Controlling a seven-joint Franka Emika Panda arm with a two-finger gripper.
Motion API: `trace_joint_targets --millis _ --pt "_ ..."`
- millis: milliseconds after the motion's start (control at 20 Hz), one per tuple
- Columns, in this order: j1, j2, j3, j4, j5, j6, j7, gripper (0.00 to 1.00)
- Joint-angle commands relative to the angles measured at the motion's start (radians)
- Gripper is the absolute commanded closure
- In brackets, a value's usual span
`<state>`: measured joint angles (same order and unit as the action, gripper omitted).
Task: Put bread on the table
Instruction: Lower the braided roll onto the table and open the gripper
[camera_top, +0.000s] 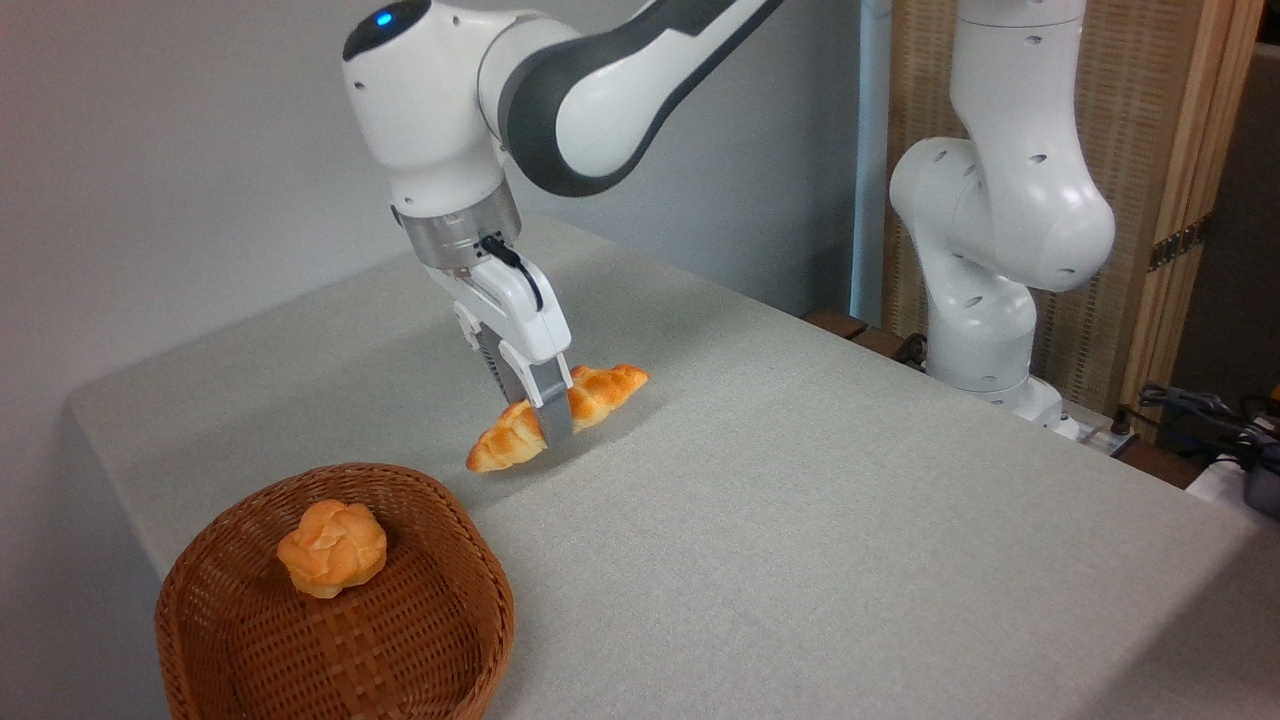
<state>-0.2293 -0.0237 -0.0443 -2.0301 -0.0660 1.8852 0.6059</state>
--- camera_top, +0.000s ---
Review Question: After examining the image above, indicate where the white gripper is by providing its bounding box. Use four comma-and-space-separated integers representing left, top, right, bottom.
429, 256, 576, 448

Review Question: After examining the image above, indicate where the long braided bread loaf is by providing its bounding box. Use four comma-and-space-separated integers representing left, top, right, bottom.
465, 362, 651, 475

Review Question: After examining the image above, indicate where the round knotted bread roll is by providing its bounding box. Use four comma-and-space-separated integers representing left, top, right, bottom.
276, 498, 389, 600

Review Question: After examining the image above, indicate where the grey tablecloth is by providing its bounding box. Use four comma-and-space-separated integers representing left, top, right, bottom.
65, 214, 1280, 720

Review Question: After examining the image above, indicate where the brown wooden block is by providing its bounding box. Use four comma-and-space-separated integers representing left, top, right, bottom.
803, 307, 927, 369

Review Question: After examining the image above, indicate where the brown woven wicker basket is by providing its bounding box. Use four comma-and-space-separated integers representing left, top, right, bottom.
154, 462, 517, 720

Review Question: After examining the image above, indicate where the light blue vertical pipe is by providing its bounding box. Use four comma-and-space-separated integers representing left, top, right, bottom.
849, 0, 894, 327

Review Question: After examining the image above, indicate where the black metal screen hinge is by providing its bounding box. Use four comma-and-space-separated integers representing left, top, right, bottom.
1147, 214, 1214, 274

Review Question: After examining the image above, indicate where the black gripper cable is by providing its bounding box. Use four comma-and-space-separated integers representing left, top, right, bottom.
479, 234, 546, 313

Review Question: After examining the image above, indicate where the bundle of black cables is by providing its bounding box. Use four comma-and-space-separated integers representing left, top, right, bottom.
1118, 382, 1280, 473

